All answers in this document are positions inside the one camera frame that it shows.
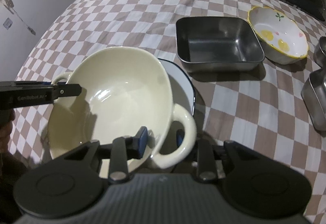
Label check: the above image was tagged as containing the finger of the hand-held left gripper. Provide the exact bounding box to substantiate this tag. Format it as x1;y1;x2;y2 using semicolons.
52;83;83;103

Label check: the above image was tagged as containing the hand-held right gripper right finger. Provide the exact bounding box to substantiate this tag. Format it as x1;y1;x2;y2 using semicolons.
175;129;259;184

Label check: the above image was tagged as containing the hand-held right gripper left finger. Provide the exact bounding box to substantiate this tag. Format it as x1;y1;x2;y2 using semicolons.
62;126;149;184

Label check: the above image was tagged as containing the cream two-handled bowl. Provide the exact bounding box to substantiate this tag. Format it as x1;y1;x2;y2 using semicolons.
48;46;198;179

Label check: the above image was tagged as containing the white dark-rimmed plate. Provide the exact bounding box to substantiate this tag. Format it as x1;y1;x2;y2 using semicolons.
156;58;196;116

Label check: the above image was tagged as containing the large square steel container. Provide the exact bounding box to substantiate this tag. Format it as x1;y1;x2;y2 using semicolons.
176;17;265;73

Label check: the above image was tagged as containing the small square steel container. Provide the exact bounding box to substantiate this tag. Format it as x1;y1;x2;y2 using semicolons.
301;67;326;131

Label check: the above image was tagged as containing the floral yellow-rimmed bowl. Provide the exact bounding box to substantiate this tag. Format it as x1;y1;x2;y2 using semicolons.
248;6;309;65

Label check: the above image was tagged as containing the round steel cup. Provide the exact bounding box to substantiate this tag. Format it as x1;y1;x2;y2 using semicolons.
314;36;326;68

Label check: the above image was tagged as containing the checkered tablecloth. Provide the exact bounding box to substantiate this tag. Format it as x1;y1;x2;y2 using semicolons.
14;0;326;224

